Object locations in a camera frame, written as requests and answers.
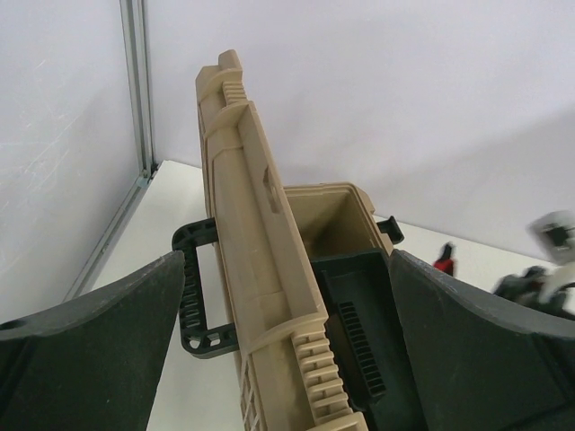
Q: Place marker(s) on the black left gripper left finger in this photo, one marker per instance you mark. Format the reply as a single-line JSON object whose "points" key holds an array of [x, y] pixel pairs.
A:
{"points": [[92, 363]]}

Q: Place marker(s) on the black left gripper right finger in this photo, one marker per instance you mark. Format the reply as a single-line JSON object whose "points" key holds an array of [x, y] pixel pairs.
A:
{"points": [[481, 362]]}

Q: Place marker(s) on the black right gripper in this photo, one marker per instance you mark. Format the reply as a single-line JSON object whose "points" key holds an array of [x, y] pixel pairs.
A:
{"points": [[538, 290]]}

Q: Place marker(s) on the red black pliers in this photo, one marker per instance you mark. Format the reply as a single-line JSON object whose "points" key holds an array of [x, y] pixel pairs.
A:
{"points": [[445, 263]]}

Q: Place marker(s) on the black tool box tray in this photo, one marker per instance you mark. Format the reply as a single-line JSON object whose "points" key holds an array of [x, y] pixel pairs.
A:
{"points": [[367, 339]]}

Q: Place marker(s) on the tan plastic tool box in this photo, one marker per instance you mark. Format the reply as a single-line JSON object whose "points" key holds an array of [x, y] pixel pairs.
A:
{"points": [[250, 290]]}

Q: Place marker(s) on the left aluminium corner post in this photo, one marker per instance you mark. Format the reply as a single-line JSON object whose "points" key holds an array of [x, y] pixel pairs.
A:
{"points": [[134, 16]]}

